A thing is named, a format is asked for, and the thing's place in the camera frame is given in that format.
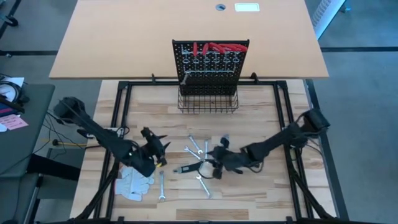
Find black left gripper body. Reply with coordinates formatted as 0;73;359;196
141;126;168;166

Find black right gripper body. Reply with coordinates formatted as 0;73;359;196
207;134;249;180

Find black grey handled tool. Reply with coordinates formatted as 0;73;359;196
172;161;203;174

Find red-handled pliers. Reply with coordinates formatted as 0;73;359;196
208;42;226;54

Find white work glove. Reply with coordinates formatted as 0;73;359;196
119;166;133;181
114;167;155;202

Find black metal pegboard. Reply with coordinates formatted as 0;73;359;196
172;39;251;96

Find tan desk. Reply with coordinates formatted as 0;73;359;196
49;0;330;80

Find grey side table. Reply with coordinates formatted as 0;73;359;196
0;83;56;179

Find pink paper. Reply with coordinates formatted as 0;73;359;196
0;114;29;131

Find white desk plate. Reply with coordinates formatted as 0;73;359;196
234;2;261;13

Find white paper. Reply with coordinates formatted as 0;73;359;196
0;77;25;94

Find white perforated panel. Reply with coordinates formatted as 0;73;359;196
310;0;348;40

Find black chair caster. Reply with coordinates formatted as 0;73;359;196
0;15;19;27

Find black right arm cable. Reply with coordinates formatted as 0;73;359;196
197;160;218;180

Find black wire basket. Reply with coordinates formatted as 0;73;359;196
177;86;239;113

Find silver wrench holder rail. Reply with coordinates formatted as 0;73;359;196
185;63;238;75

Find yellow handled mallet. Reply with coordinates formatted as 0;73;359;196
52;139;88;147

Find black floor cable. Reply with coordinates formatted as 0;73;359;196
43;108;96;147

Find black coiled cable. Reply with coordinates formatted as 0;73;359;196
0;80;30;114

